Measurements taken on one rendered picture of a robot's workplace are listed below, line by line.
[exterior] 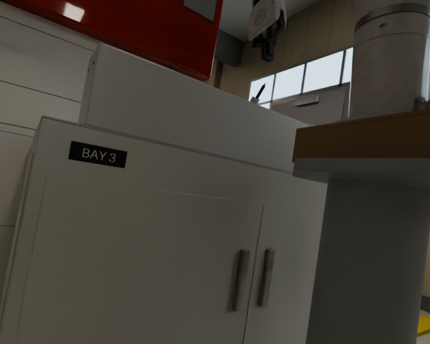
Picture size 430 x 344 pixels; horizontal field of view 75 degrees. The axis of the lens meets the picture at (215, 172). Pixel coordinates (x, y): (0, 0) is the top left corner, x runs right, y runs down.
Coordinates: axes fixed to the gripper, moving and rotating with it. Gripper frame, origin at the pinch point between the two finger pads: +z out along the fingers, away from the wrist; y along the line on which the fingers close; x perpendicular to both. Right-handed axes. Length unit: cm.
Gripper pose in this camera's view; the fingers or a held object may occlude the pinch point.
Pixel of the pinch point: (267, 53)
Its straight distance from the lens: 80.5
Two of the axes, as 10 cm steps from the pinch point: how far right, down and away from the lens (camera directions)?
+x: 8.2, 1.6, 5.6
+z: -0.4, 9.7, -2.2
